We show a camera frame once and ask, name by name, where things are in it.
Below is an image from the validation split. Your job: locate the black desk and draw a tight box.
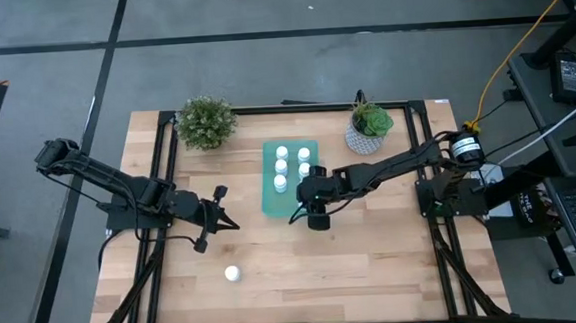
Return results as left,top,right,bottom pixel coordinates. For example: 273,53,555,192
505,48,576,269

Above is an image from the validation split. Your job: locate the succulent in white patterned pot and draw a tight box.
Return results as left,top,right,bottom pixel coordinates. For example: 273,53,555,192
342,99,398,158

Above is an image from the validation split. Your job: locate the yellow extension cable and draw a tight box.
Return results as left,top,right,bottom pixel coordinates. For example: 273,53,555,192
453,0,576,138

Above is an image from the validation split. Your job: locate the bushy green potted plant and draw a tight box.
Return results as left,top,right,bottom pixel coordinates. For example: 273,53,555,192
172,92,241,153

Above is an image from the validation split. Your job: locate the teal translucent plastic basket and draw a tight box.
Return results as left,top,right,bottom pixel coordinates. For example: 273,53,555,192
258,138,323,220

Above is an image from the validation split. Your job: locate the black aluminium table frame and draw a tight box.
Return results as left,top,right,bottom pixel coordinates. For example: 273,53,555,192
84,88,512,323

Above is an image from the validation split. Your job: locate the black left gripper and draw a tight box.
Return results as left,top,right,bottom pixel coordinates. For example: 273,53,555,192
190,185,242,253

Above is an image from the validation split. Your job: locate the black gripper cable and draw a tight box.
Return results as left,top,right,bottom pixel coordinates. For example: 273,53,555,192
286,197,356,227
134,206,210,257

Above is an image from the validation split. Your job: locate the black power adapter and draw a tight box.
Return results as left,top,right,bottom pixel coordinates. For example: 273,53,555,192
549,49,576,106

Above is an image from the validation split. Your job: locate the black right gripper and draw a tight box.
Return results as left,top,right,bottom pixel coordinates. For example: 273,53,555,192
295,163,346,232

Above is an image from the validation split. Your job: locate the black bag with white print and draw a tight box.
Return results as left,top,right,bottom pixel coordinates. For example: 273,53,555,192
514,187,562,237

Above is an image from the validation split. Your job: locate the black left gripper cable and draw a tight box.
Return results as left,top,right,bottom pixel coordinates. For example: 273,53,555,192
134,206,210,257

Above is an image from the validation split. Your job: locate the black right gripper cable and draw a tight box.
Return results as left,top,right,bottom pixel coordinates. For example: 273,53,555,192
286,197,356,227

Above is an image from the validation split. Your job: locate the black diagonal stand leg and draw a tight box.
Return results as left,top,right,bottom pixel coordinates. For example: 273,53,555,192
516,0,576,72

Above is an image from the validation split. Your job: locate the white cable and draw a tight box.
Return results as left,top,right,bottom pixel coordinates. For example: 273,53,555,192
492,89,576,167

